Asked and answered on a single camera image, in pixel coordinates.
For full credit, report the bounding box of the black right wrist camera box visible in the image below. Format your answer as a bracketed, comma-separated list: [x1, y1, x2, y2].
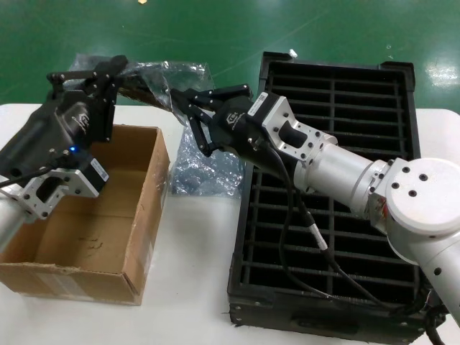
[247, 91, 280, 121]

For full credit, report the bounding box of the black slotted container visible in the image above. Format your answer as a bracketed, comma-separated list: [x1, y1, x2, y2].
[225, 51, 446, 341]

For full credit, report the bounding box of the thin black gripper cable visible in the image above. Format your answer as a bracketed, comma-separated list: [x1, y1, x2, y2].
[251, 138, 432, 313]

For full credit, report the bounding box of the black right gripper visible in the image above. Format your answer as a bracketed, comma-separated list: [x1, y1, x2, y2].
[171, 83, 296, 180]

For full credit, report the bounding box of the black cable with silver connector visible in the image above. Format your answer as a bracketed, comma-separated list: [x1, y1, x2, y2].
[290, 179, 432, 312]

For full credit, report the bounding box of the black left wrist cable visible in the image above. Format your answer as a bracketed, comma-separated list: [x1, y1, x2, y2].
[0, 149, 71, 188]

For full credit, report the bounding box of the grey crumpled antistatic bag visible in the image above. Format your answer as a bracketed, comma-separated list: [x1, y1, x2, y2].
[167, 118, 252, 198]

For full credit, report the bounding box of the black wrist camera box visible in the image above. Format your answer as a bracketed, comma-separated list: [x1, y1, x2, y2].
[77, 157, 111, 198]
[247, 91, 280, 121]

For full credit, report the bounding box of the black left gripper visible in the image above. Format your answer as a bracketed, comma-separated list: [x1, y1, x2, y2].
[0, 55, 129, 180]

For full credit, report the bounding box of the brown cardboard box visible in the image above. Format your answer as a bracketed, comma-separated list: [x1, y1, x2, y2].
[0, 124, 171, 307]

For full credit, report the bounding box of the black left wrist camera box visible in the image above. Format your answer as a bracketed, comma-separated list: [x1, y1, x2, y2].
[77, 157, 111, 198]

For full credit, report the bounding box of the graphics card with silver bracket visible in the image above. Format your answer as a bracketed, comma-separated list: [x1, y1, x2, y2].
[116, 64, 173, 109]

